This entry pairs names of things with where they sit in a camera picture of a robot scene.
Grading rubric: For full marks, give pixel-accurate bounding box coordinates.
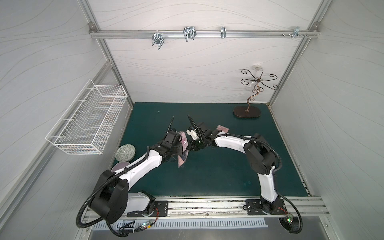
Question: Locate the small pink ruler set pouch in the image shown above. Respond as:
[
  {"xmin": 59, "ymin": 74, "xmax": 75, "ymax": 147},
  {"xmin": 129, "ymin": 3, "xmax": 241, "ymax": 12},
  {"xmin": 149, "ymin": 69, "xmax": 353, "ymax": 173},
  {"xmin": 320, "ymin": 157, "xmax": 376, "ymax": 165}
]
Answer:
[{"xmin": 217, "ymin": 125, "xmax": 229, "ymax": 133}]

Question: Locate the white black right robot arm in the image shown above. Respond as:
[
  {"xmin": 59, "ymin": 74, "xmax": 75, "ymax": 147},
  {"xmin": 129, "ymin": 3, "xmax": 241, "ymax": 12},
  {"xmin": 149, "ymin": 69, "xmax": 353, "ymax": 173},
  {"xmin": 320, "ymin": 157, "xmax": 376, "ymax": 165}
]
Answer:
[{"xmin": 187, "ymin": 132, "xmax": 281, "ymax": 215}]

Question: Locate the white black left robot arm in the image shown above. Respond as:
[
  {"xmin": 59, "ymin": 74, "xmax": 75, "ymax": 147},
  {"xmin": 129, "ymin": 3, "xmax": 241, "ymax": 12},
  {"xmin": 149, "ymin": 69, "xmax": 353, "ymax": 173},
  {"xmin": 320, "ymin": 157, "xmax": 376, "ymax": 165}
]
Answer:
[{"xmin": 87, "ymin": 140, "xmax": 189, "ymax": 224}]

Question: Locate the patterned ceramic bowl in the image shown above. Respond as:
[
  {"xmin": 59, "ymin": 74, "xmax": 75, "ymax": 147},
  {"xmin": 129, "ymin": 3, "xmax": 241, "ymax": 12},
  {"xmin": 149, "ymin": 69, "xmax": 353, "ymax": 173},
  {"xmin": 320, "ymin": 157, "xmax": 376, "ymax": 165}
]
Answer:
[{"xmin": 115, "ymin": 144, "xmax": 136, "ymax": 162}]

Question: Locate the plain purple bowl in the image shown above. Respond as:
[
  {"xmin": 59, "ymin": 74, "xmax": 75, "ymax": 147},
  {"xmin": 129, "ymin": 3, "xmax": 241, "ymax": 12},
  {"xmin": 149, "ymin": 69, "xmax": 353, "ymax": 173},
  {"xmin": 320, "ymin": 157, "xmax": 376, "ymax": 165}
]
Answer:
[{"xmin": 111, "ymin": 162, "xmax": 130, "ymax": 172}]

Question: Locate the metal clamp hook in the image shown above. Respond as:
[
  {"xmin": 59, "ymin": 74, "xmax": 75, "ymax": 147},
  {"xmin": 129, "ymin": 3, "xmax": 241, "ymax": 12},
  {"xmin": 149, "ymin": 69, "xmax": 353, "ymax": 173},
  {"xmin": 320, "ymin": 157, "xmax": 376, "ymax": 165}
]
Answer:
[
  {"xmin": 221, "ymin": 27, "xmax": 227, "ymax": 39},
  {"xmin": 183, "ymin": 27, "xmax": 197, "ymax": 42},
  {"xmin": 282, "ymin": 27, "xmax": 309, "ymax": 39},
  {"xmin": 152, "ymin": 33, "xmax": 164, "ymax": 51}
]

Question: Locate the aluminium top crossbar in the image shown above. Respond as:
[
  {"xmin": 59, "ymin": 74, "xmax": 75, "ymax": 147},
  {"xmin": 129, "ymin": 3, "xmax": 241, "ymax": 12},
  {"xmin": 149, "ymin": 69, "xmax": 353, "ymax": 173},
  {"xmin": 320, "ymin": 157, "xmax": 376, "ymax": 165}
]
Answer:
[{"xmin": 90, "ymin": 29, "xmax": 321, "ymax": 39}]

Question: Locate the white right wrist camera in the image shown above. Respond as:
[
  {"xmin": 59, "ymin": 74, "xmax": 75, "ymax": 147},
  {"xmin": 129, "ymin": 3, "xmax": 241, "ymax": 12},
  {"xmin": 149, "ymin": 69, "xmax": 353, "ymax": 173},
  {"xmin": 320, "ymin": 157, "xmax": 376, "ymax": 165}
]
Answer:
[{"xmin": 187, "ymin": 128, "xmax": 200, "ymax": 141}]

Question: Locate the copper wire jewelry stand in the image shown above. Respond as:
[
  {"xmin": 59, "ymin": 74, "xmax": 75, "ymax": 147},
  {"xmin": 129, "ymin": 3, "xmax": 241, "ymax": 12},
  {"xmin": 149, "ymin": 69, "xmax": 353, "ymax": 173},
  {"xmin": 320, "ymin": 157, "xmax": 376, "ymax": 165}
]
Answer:
[{"xmin": 233, "ymin": 67, "xmax": 279, "ymax": 119}]

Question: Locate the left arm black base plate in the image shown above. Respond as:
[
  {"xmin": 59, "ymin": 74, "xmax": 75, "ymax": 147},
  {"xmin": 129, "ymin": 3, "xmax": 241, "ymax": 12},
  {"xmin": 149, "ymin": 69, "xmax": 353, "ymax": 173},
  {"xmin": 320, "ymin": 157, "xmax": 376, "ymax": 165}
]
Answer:
[{"xmin": 126, "ymin": 200, "xmax": 169, "ymax": 218}]

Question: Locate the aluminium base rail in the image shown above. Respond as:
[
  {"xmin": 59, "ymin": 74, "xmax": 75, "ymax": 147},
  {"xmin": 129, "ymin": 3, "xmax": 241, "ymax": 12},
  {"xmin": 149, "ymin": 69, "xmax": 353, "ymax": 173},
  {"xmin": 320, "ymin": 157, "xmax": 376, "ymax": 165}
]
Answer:
[{"xmin": 83, "ymin": 196, "xmax": 331, "ymax": 222}]

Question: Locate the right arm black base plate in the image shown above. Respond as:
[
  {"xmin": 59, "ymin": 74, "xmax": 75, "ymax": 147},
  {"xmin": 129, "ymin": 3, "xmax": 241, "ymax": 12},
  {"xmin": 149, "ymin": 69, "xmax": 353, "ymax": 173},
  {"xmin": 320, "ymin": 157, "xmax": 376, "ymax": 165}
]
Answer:
[{"xmin": 243, "ymin": 198, "xmax": 287, "ymax": 216}]

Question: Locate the white perforated cable duct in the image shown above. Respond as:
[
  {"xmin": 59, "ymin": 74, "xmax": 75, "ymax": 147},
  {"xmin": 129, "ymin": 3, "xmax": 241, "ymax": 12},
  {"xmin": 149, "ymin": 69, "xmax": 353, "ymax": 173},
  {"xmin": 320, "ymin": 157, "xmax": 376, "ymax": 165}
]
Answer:
[{"xmin": 93, "ymin": 218, "xmax": 268, "ymax": 231}]

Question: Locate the white wire basket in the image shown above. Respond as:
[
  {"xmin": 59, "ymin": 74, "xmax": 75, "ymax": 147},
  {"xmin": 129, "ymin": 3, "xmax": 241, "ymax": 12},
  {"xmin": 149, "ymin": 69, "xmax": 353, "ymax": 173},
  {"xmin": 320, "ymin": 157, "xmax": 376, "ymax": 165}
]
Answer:
[{"xmin": 45, "ymin": 80, "xmax": 128, "ymax": 155}]

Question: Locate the right black corrugated cable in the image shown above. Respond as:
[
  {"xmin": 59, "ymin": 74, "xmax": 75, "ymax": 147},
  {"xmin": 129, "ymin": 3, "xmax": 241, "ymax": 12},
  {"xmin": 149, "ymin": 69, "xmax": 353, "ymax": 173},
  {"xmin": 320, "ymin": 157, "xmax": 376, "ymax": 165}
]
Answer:
[{"xmin": 187, "ymin": 114, "xmax": 304, "ymax": 235}]

